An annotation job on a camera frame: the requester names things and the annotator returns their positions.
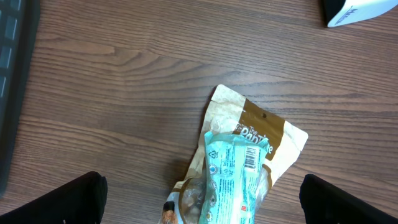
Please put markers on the small brown snack packet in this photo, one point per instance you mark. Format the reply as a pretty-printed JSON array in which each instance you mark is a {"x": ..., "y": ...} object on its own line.
[{"x": 168, "y": 215}]

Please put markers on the grey plastic mesh basket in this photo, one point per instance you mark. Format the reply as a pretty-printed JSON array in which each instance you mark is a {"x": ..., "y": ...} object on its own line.
[{"x": 19, "y": 24}]

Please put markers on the white black barcode scanner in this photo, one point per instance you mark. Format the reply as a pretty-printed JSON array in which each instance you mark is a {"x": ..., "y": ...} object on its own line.
[{"x": 343, "y": 12}]

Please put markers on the brown Panera snack bag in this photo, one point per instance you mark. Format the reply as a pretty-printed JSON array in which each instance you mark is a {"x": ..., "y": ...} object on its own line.
[{"x": 229, "y": 112}]

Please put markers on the teal wipes packet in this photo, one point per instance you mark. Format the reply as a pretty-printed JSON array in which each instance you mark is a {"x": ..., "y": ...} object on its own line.
[{"x": 233, "y": 172}]

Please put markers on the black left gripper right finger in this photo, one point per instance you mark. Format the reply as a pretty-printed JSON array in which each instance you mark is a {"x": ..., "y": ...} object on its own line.
[{"x": 324, "y": 203}]

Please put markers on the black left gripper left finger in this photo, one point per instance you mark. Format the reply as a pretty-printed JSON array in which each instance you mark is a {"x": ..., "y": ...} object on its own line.
[{"x": 81, "y": 200}]

